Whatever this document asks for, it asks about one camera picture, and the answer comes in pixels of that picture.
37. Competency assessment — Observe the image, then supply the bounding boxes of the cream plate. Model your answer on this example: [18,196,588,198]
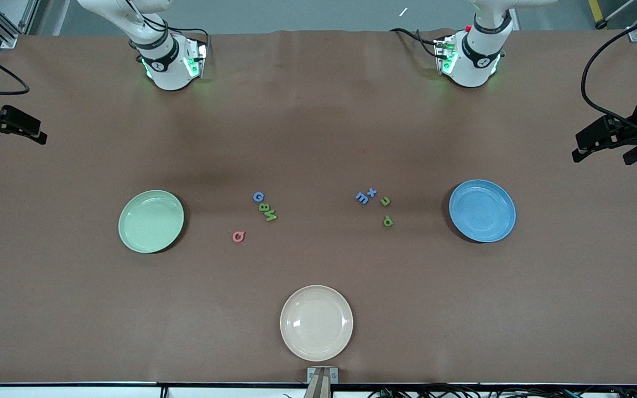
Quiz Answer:
[280,285,353,362]

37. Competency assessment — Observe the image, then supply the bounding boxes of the black arm base cable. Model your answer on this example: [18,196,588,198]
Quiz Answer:
[128,14,211,64]
[389,28,442,59]

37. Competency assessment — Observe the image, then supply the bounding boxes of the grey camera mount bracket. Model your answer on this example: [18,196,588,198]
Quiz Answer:
[307,367,339,398]

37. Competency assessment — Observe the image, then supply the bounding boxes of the light green plate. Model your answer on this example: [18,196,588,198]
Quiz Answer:
[118,190,185,254]

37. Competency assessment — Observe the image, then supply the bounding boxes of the brown table mat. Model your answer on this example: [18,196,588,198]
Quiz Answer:
[0,29,637,386]

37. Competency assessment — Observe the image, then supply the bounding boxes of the black left arm base cable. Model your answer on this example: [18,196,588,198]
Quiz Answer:
[389,28,442,59]

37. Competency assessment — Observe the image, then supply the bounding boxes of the blue plate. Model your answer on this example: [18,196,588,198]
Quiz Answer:
[449,180,516,243]

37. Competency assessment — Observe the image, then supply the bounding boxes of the black right arm base cable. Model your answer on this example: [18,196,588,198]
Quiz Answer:
[128,14,211,64]

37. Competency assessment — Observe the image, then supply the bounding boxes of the tangled black floor cables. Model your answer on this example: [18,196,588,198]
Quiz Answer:
[367,383,637,398]

